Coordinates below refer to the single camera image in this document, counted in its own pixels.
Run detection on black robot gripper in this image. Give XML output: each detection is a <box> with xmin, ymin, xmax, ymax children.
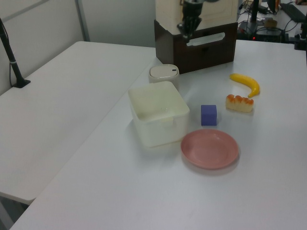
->
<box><xmin>177</xmin><ymin>0</ymin><xmax>204</xmax><ymax>39</ymax></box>

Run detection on beige trash can with lid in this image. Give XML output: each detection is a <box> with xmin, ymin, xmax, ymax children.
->
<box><xmin>148</xmin><ymin>63</ymin><xmax>180</xmax><ymax>92</ymax></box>

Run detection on dark brown drawer box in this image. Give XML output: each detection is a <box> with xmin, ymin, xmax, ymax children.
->
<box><xmin>153</xmin><ymin>19</ymin><xmax>238</xmax><ymax>75</ymax></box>

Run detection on black background stand pole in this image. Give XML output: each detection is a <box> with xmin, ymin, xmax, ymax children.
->
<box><xmin>244</xmin><ymin>0</ymin><xmax>261</xmax><ymax>31</ymax></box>

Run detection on black electronics box red light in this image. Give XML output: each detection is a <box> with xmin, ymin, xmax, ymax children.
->
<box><xmin>239</xmin><ymin>21</ymin><xmax>284</xmax><ymax>42</ymax></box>

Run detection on yellow toy banana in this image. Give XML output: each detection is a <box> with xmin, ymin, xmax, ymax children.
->
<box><xmin>229</xmin><ymin>73</ymin><xmax>261</xmax><ymax>98</ymax></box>

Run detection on small brown cardboard box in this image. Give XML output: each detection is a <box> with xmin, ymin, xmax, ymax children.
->
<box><xmin>263</xmin><ymin>18</ymin><xmax>278</xmax><ymax>28</ymax></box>

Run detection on purple cube block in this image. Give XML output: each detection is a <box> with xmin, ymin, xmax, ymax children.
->
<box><xmin>200</xmin><ymin>104</ymin><xmax>218</xmax><ymax>127</ymax></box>

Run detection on toy bread with orange topping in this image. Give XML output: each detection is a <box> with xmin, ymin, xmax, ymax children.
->
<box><xmin>225</xmin><ymin>94</ymin><xmax>255</xmax><ymax>113</ymax></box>

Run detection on black keyboard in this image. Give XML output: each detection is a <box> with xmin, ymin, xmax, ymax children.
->
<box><xmin>279</xmin><ymin>2</ymin><xmax>307</xmax><ymax>22</ymax></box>

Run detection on white square plastic storage box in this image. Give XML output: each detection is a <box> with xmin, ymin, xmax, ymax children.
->
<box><xmin>127</xmin><ymin>80</ymin><xmax>190</xmax><ymax>148</ymax></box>

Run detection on pink round plate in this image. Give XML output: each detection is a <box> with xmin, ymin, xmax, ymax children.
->
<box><xmin>180</xmin><ymin>128</ymin><xmax>240</xmax><ymax>170</ymax></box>

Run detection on black clamp mount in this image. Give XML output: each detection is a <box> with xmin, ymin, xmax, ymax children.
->
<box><xmin>293</xmin><ymin>14</ymin><xmax>307</xmax><ymax>51</ymax></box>

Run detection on black camera stand pole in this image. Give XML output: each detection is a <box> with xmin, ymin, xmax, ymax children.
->
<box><xmin>0</xmin><ymin>18</ymin><xmax>31</xmax><ymax>89</ymax></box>

